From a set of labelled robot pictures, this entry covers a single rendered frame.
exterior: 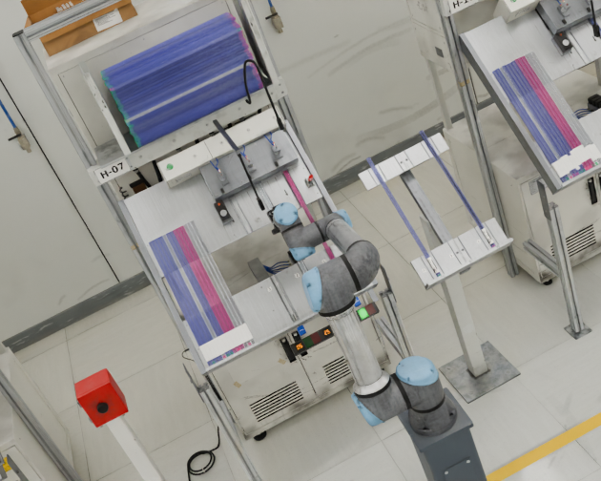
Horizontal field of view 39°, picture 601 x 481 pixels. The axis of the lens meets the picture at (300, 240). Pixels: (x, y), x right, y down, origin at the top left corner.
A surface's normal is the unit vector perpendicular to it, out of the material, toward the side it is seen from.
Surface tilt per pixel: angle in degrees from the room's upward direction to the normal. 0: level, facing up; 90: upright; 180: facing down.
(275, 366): 90
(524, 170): 0
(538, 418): 0
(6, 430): 0
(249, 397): 90
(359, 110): 90
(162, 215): 45
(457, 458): 90
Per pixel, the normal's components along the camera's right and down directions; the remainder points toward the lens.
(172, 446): -0.33, -0.78
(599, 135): -0.01, -0.25
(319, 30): 0.33, 0.43
